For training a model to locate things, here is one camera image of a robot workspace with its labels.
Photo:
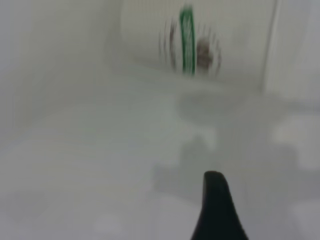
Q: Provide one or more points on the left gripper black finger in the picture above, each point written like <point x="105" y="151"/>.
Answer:
<point x="217" y="212"/>

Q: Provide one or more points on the white paper cup green print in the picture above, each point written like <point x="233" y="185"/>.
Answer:
<point x="225" y="30"/>

